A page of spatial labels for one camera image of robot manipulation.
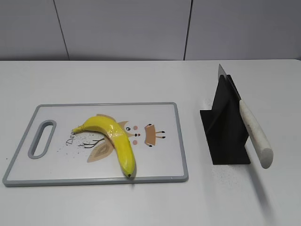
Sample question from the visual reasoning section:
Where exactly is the knife with white speckled handle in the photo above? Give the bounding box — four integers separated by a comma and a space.
218, 64, 274, 169

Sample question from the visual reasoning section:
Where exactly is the yellow plastic banana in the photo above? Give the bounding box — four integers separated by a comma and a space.
72, 115, 135, 178

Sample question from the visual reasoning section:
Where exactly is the black knife stand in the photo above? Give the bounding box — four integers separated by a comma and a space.
200, 75, 250, 165

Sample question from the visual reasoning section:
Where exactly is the grey-rimmed white cutting board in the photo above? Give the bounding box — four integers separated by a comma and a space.
3, 102, 188, 187

